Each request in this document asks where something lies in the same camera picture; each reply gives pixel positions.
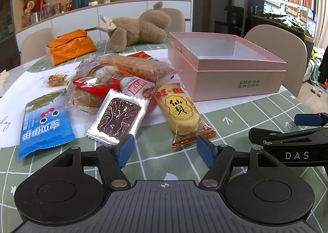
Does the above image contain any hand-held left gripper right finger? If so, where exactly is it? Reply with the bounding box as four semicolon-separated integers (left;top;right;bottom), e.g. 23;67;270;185
197;134;281;191

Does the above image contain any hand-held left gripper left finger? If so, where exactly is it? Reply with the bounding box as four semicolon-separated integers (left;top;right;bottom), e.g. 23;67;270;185
51;134;135;191

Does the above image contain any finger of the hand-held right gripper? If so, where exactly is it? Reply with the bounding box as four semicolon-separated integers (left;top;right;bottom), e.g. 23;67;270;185
248;126;328;152
294;113;328;126

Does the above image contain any silver biscuit packet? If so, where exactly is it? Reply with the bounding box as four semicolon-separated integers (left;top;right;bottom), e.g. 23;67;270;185
85;89;150;145

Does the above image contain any yellow rice cracker packet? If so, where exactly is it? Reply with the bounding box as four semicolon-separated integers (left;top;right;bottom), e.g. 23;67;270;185
153;82;217;149

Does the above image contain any red meat snack packet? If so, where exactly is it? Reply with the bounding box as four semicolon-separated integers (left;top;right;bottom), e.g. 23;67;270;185
72;63;157;113

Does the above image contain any pink cardboard box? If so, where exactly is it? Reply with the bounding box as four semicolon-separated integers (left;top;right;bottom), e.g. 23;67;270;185
167;32;287;102

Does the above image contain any blue snack packet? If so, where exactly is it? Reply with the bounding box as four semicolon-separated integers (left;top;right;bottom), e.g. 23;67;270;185
17;88;75;162

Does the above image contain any clear bread packet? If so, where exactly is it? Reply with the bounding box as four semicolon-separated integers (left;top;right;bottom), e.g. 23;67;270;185
64;57;109;115

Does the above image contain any beige dining chair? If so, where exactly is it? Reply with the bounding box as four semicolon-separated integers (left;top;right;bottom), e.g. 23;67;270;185
243;24;308;98
20;28;57;65
154;8;186;34

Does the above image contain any long roll in clear wrap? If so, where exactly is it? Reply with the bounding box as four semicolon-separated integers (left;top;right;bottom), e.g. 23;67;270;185
78;53;175;83

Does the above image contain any small wrapped candy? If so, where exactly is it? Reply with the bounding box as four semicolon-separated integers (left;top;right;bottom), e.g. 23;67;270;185
47;74;68;87

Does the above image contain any fish tank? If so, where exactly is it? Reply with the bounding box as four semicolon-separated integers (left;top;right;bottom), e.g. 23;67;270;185
247;0;317;42

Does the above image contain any orange plastic bag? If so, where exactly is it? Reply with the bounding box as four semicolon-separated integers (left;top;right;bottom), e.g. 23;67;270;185
46;29;97;67

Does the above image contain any white printed paper mat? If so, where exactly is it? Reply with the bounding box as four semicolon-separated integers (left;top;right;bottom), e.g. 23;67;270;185
0;50;291;148

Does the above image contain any brown teddy bear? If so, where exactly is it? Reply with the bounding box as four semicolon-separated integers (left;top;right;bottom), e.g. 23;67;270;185
97;2;172;53

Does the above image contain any black water dispenser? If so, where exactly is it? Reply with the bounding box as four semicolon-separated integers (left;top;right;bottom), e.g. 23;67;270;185
214;5;244;37

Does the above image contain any beige cloth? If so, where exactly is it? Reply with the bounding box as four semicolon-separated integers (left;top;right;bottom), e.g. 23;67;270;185
0;69;10;95

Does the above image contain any group of drinking glasses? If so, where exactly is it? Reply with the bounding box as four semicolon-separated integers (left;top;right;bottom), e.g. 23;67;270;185
22;2;62;26

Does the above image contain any red festive figurine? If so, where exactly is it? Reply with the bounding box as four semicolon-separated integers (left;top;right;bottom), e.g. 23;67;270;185
23;0;44;14

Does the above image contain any wooden wall cabinet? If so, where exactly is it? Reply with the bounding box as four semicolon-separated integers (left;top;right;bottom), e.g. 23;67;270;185
11;0;193;42

